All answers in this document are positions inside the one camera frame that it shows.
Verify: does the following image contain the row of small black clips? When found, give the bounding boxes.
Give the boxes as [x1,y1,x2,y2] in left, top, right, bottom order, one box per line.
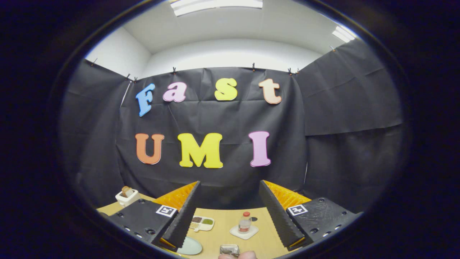
[90,45,336,83]

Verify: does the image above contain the metal wire basket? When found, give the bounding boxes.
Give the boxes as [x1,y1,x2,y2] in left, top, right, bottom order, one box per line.
[220,244,240,257]

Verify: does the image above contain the white divided tray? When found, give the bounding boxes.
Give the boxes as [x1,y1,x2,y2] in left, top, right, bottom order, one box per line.
[190,215,215,232]

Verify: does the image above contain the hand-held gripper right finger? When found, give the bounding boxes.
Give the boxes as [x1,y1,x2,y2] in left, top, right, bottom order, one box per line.
[259,180,363,252]

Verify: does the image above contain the clear plastic water bottle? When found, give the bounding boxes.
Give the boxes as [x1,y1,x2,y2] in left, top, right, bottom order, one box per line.
[238,212,252,234]

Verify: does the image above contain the white square coaster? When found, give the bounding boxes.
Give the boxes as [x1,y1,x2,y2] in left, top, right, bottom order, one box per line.
[230,224,259,240]

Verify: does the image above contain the white toaster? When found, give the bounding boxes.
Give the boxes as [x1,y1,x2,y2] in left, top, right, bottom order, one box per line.
[115,188,140,207]

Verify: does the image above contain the ceiling light panel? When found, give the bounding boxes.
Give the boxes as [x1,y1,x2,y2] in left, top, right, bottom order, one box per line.
[331,25,356,43]

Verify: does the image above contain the light green plate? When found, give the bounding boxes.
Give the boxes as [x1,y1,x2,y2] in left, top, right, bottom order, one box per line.
[177,236,203,256]

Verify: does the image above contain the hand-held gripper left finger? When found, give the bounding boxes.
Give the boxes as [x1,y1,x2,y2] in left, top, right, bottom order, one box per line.
[100,181,201,252]

